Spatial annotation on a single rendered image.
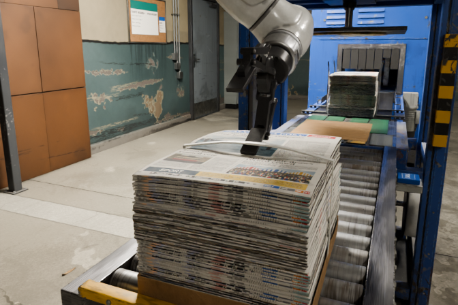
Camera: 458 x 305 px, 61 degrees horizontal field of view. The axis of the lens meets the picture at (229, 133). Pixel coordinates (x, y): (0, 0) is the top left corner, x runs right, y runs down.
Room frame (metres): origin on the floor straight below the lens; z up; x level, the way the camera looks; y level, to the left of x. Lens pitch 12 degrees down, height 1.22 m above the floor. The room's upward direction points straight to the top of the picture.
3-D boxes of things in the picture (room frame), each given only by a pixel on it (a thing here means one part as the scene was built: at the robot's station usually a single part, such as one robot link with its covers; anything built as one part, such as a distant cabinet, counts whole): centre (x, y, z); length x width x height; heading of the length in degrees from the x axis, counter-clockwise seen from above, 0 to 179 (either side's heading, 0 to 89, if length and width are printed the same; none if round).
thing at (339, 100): (2.58, -0.84, 0.93); 0.38 x 0.30 x 0.26; 157
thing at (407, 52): (4.53, -1.73, 1.04); 1.51 x 1.30 x 2.07; 157
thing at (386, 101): (3.10, -1.06, 0.75); 1.53 x 0.64 x 0.10; 157
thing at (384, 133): (2.06, -0.62, 0.75); 0.70 x 0.65 x 0.10; 157
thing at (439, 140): (1.55, -0.87, 1.05); 0.05 x 0.05 x 0.45; 67
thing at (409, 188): (1.44, -0.71, 0.70); 0.10 x 0.10 x 0.03; 67
